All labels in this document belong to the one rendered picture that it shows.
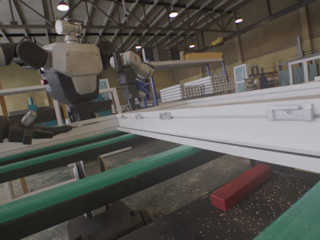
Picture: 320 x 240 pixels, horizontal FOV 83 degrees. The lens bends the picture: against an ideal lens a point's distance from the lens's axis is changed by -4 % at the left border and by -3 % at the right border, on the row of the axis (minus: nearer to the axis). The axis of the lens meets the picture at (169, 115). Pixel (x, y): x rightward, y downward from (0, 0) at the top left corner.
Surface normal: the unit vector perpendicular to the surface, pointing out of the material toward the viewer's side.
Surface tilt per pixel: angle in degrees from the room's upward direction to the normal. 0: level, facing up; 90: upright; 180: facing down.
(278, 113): 90
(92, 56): 102
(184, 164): 90
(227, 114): 90
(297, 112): 90
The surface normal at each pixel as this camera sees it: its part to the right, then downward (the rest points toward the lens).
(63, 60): 0.20, 0.16
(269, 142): -0.85, 0.20
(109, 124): 0.49, -0.01
